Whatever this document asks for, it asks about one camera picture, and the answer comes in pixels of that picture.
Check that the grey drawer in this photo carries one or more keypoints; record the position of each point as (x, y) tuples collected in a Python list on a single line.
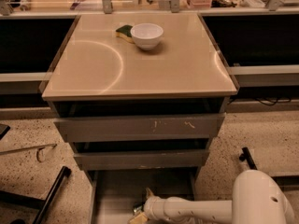
[(137, 128), (157, 159), (115, 193)]

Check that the bottom grey drawer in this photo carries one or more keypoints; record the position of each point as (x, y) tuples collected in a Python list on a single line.
[(115, 193)]

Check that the green yellow sponge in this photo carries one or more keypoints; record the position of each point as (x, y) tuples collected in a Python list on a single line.
[(124, 32)]

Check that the black frame leg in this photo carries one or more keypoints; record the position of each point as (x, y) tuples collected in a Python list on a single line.
[(42, 206), (287, 181)]

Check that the top grey drawer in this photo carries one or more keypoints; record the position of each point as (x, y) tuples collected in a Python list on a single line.
[(137, 128)]

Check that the middle grey drawer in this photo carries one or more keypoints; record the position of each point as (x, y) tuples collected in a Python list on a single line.
[(157, 159)]

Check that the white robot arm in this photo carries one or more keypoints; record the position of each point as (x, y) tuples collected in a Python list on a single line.
[(256, 199)]

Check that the green can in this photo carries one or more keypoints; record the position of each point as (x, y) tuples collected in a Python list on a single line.
[(138, 208)]

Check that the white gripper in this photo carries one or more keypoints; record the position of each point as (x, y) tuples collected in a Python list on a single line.
[(151, 207)]

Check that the grey drawer cabinet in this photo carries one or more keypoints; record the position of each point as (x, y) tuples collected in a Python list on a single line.
[(101, 75)]

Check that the white bowl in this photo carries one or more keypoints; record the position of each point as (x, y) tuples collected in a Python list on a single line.
[(147, 36)]

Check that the black left frame leg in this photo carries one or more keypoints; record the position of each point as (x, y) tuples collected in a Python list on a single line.
[(42, 206)]

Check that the black right frame leg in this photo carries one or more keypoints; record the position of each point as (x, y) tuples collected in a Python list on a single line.
[(287, 181)]

